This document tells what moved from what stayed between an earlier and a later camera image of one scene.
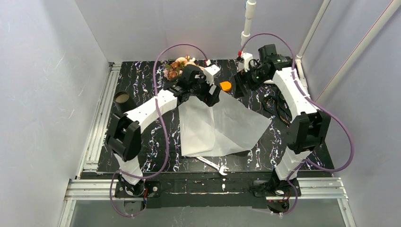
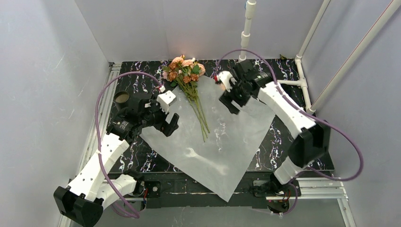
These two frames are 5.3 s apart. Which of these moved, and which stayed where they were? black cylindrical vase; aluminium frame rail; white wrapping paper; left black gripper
Moved: left black gripper; white wrapping paper
Stayed: black cylindrical vase; aluminium frame rail
